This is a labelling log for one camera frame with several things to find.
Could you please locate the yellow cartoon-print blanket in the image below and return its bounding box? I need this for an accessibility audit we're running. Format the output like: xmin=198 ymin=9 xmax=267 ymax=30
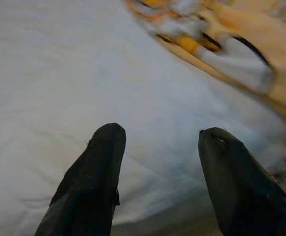
xmin=124 ymin=0 xmax=286 ymax=170

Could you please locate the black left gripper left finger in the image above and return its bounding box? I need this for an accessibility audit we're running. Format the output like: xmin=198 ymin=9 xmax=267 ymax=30
xmin=34 ymin=122 xmax=127 ymax=236

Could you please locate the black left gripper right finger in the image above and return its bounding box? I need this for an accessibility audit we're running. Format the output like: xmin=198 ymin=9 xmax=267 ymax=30
xmin=198 ymin=127 xmax=286 ymax=236

